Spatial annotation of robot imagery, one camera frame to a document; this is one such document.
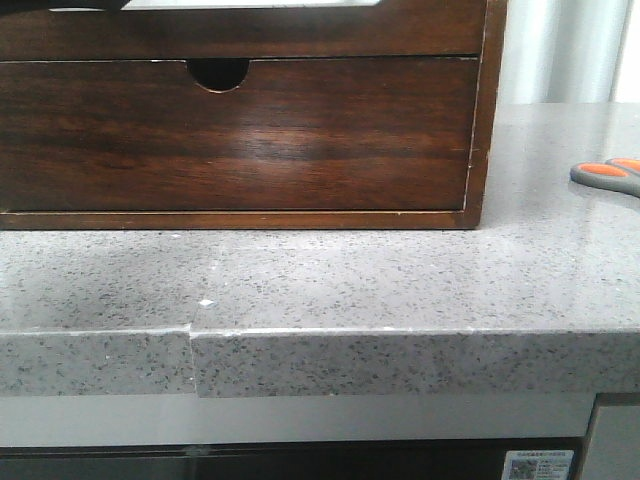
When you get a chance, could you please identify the grey curtain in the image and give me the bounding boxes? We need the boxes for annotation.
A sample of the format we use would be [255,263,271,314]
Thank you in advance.
[499,1,639,105]

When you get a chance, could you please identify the grey orange scissors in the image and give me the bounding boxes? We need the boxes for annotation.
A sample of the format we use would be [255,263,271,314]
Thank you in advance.
[570,158,639,198]

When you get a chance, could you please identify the dark wooden drawer cabinet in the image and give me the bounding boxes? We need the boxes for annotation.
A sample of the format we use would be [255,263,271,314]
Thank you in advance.
[1,1,507,230]

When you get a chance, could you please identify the wooden drawer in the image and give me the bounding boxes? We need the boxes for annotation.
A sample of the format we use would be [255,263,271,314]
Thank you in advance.
[1,57,478,212]
[1,1,486,61]

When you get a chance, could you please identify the white QR code sticker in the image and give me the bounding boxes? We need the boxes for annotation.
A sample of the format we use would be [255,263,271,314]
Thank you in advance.
[501,450,575,480]

